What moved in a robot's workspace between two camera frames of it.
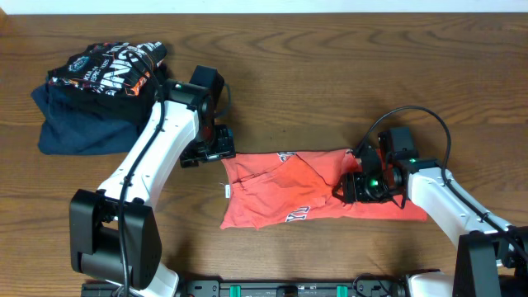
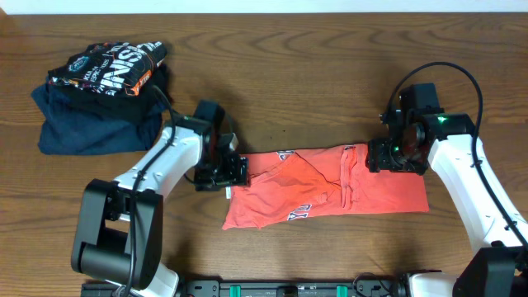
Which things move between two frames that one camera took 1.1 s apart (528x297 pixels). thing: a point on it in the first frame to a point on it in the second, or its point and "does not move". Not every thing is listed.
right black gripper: [354, 190] to [377, 157]
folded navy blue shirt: [66, 134] does not move
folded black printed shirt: [116, 68] does not move
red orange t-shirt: [298, 186] does not move
